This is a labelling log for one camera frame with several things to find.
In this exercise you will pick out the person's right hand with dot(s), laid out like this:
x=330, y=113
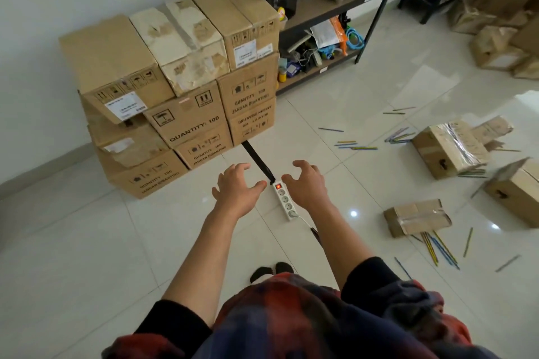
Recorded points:
x=309, y=192

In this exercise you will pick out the person's left hand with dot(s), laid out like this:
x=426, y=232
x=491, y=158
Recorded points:
x=236, y=194

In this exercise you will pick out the person's right thumb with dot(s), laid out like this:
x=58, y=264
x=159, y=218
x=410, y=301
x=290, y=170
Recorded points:
x=288, y=182

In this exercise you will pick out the person's left thumb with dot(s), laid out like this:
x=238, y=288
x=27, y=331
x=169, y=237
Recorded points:
x=256, y=191

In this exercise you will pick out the person's left forearm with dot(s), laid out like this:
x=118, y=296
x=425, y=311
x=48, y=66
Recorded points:
x=206, y=262

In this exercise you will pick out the person's right forearm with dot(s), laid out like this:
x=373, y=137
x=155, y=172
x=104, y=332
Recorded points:
x=337, y=241

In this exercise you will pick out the white power strip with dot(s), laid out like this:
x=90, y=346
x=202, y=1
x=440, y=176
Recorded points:
x=285, y=201

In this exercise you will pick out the person's black right sock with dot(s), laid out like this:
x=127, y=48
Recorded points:
x=284, y=268

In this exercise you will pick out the person's black sock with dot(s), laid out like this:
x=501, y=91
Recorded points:
x=284, y=268
x=261, y=274

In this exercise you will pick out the scattered coloured sticks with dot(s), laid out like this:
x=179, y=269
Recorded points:
x=364, y=148

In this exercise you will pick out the person's black left sock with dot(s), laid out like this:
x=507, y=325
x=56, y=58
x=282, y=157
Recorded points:
x=261, y=274

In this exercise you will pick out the stack of printed cardboard boxes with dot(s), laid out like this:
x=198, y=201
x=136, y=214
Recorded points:
x=185, y=89

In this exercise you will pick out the black right sleeve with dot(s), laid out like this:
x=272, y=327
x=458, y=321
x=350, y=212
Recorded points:
x=370, y=283

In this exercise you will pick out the black sleeve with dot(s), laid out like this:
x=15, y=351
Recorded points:
x=370, y=283
x=172, y=325

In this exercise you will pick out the flattened taped cardboard box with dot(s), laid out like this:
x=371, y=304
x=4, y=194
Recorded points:
x=417, y=218

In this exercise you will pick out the red plaid garment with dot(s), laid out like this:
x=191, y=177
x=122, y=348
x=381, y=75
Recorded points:
x=303, y=321

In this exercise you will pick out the white paper pouch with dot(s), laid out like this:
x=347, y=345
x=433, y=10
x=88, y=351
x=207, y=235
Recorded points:
x=324, y=34

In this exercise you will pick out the orange plastic packet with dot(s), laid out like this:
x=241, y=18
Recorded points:
x=340, y=37

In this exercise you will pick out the black left sleeve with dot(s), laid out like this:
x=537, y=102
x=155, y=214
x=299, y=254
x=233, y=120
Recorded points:
x=172, y=325

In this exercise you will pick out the cardboard box with clear tape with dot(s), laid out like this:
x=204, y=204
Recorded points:
x=448, y=152

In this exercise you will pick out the black metal shelf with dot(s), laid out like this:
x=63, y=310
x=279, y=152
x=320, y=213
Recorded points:
x=320, y=7

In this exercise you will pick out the black desk organizer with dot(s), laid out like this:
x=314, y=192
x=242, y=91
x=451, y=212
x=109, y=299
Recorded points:
x=287, y=1

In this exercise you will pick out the open cardboard box flaps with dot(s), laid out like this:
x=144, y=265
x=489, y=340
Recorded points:
x=492, y=127

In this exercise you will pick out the pile of opened cardboard boxes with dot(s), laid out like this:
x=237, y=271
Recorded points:
x=501, y=34

